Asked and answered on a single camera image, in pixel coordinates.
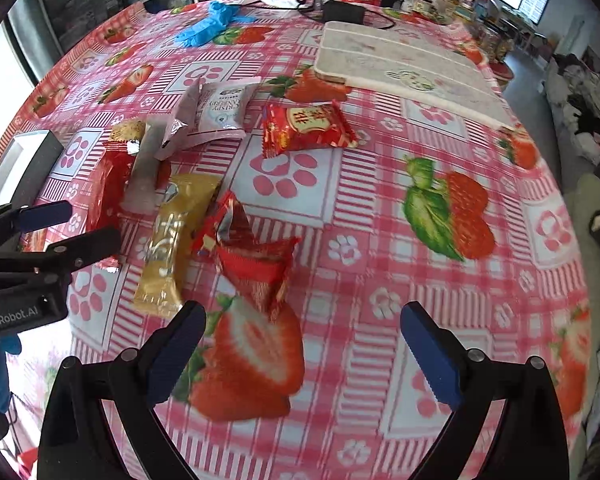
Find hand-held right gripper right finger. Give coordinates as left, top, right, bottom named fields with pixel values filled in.
left=400, top=301, right=571, bottom=480

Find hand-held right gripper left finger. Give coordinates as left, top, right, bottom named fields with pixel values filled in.
left=36, top=301, right=208, bottom=480

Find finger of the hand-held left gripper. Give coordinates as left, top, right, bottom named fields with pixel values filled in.
left=0, top=200, right=74, bottom=252
left=0, top=226, right=123, bottom=275

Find long red snack packet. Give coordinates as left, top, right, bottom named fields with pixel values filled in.
left=84, top=119, right=147, bottom=273

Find clear plastic snack packet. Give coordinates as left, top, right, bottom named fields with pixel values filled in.
left=120, top=120, right=172, bottom=216

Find gold snack packet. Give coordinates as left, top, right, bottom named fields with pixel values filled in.
left=132, top=174, right=222, bottom=318

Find pink snack packet silver print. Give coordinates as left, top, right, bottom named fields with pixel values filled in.
left=160, top=82, right=203, bottom=162

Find white snack packet pink edges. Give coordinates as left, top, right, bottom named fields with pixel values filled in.
left=187, top=77, right=262, bottom=150

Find red snack packet yellow label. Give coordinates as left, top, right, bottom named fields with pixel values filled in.
left=261, top=100, right=359, bottom=160

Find strawberry print tablecloth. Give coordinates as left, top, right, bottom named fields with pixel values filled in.
left=0, top=0, right=593, bottom=480

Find green cushion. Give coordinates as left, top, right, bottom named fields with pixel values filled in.
left=562, top=172, right=600, bottom=311

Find shelf with storage boxes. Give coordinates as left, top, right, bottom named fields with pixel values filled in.
left=35, top=0, right=196, bottom=56

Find crumpled blue disposable gloves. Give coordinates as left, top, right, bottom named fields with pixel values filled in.
left=174, top=1, right=256, bottom=47

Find pile of clothes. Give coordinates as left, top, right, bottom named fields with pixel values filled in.
left=545, top=50, right=600, bottom=173

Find display of packaged goods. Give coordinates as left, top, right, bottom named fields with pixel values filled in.
left=400, top=0, right=511, bottom=61

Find black power adapter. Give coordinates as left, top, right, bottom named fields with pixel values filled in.
left=324, top=0, right=366, bottom=25

